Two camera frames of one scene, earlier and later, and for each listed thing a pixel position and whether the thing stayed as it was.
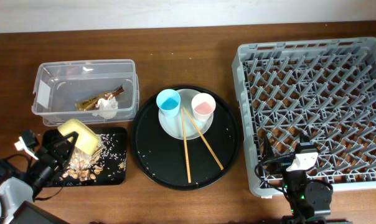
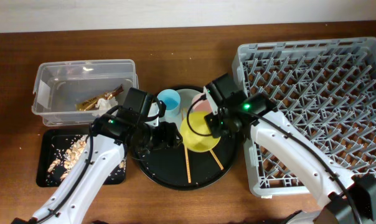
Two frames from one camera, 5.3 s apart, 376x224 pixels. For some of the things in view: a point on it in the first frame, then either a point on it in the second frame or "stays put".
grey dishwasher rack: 334,91 stays put
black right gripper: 285,167 -> 213,121
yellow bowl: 87,140 -> 195,133
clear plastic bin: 58,86 stays put
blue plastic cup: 169,101 stays put
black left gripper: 57,149 -> 168,137
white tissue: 106,108 stays put
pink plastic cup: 203,105 stays put
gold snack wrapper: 89,104 stays put
